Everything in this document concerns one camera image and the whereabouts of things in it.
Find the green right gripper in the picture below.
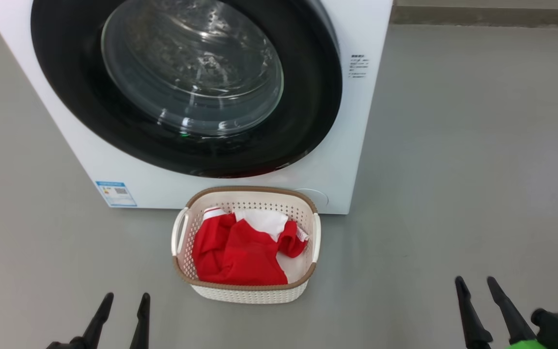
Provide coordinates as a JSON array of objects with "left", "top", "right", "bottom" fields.
[{"left": 455, "top": 276, "right": 551, "bottom": 349}]

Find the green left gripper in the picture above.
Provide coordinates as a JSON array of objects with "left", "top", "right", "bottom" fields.
[{"left": 46, "top": 292, "right": 151, "bottom": 349}]

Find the red and white garment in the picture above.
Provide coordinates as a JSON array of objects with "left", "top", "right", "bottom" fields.
[{"left": 192, "top": 207, "right": 310, "bottom": 286}]

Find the glass washing machine door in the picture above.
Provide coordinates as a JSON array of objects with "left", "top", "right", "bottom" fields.
[{"left": 31, "top": 0, "right": 343, "bottom": 178}]

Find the cream perforated basket brown rim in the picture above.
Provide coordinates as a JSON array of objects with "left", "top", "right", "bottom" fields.
[{"left": 171, "top": 186, "right": 322, "bottom": 304}]

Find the white front-load washing machine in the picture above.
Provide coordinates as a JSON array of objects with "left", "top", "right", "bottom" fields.
[{"left": 0, "top": 0, "right": 394, "bottom": 215}]

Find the stainless steel washing machine drum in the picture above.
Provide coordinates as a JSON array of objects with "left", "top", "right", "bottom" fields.
[{"left": 102, "top": 0, "right": 284, "bottom": 136}]

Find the blue energy label sticker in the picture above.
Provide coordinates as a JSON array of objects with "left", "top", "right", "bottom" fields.
[{"left": 95, "top": 181, "right": 138, "bottom": 207}]

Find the round white filter cover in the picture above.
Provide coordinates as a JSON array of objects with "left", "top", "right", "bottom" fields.
[{"left": 294, "top": 188, "right": 329, "bottom": 209}]

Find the small black printed text label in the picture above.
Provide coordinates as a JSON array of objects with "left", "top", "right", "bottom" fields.
[{"left": 348, "top": 54, "right": 370, "bottom": 79}]

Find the grey skirting board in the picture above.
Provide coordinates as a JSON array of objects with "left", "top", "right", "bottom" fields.
[{"left": 390, "top": 5, "right": 558, "bottom": 29}]

